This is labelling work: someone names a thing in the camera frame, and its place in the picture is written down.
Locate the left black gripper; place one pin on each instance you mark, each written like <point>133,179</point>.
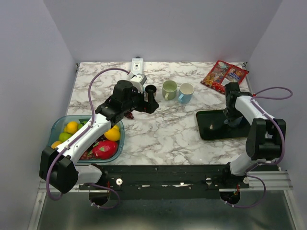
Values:
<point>148,107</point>

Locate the brown patterned mug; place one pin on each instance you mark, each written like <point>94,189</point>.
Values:
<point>150,88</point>

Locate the sage green mug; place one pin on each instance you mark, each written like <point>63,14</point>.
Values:
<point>169,90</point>

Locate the light blue mug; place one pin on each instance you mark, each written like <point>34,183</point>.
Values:
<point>185,94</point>

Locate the grey blue mug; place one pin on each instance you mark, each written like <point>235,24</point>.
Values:
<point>235,122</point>

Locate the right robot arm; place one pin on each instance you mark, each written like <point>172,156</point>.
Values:
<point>265,143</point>

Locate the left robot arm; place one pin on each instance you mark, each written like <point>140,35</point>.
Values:
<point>58,166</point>

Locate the loose red grape bunch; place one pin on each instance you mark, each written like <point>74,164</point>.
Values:
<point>129,115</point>

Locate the white rectangular device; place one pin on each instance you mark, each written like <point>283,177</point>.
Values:
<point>137,65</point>

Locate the dark green tray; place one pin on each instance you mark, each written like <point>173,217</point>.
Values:
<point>213,126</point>

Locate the clear blue fruit bin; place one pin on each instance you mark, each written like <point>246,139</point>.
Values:
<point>58,128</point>

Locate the red dragon fruit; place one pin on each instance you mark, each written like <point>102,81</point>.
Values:
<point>104,150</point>

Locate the red snack packet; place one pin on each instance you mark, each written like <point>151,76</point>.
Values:
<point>223,73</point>

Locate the small watermelon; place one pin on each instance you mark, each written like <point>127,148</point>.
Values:
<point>81,124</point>

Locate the grapes in bin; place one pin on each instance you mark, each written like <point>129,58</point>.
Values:
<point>87,155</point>

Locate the green fruit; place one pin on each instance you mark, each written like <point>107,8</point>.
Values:
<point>64,136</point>

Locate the small orange fruit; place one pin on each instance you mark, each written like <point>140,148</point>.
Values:
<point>55,144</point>

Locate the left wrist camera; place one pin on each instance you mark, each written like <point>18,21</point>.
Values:
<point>138,81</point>

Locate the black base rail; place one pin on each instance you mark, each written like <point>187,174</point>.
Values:
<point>170,181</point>

